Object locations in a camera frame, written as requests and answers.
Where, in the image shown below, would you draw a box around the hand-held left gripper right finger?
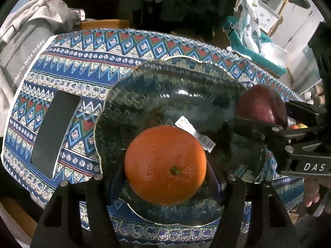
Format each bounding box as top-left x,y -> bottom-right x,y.
206,164 -> 298,248

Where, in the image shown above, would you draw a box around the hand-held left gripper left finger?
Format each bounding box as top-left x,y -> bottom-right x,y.
32,165 -> 128,248

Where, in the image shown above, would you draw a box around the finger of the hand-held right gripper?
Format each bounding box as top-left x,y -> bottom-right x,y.
233,117 -> 322,150
284,100 -> 328,120

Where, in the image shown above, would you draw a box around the dark red apple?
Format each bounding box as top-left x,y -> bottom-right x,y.
236,84 -> 288,130

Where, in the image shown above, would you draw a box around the orange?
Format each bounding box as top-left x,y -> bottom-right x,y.
124,125 -> 207,205

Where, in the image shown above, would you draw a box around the clear glass plate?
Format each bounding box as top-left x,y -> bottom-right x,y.
94,56 -> 267,226

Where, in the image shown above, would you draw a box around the person's right hand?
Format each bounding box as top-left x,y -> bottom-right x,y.
302,178 -> 322,208

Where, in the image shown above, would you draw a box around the white barcode sticker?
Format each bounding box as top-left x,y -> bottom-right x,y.
174,117 -> 216,152

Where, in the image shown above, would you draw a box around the teal cardboard box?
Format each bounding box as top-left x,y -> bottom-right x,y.
222,15 -> 288,76

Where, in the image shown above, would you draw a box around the clear plastic bag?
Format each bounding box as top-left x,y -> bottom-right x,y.
259,42 -> 290,68

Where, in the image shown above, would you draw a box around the black flat rectangular object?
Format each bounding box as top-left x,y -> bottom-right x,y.
31,90 -> 81,180

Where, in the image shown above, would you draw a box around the white printed rice bag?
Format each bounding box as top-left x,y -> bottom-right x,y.
234,0 -> 262,54

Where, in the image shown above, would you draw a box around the blue patterned tablecloth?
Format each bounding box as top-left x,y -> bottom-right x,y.
1,28 -> 306,246

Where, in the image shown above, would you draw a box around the dark hanging clothes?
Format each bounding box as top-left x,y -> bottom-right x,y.
118,0 -> 240,33

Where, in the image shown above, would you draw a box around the wooden chair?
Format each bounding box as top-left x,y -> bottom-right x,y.
34,0 -> 130,31

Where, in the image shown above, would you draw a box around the grey printed garment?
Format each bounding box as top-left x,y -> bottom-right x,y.
0,0 -> 87,101

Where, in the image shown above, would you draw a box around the beige fleece cloth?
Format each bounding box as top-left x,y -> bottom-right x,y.
0,0 -> 49,137

